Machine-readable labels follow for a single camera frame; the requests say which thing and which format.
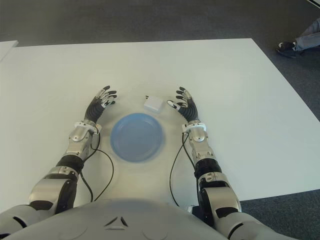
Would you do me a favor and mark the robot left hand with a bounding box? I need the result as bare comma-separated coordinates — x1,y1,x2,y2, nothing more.
83,85,119,125

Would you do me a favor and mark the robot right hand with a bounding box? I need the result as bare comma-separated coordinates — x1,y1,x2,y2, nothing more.
166,86,202,124

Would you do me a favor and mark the white square charger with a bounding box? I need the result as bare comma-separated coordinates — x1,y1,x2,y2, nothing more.
143,94,165,115

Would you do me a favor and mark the blue round plate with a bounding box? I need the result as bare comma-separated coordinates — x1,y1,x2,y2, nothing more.
110,112,166,163

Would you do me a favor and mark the black robot stand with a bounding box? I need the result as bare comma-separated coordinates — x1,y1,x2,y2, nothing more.
186,204,201,219

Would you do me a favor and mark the white side table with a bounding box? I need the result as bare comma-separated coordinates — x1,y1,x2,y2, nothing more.
0,40,20,62

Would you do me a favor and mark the black and white shoe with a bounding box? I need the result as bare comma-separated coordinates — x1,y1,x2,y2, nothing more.
276,41,298,59

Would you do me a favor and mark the grey robot torso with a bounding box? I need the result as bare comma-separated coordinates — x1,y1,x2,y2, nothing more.
37,197,253,240

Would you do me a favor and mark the person's leg in jeans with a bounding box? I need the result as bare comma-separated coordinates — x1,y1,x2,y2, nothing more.
294,17,320,52

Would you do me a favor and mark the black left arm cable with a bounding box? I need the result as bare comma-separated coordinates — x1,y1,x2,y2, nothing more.
79,131,115,203

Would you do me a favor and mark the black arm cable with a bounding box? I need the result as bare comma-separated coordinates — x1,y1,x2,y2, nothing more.
79,131,115,203
169,132,197,207

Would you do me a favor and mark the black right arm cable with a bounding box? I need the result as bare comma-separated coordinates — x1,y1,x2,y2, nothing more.
169,132,197,207

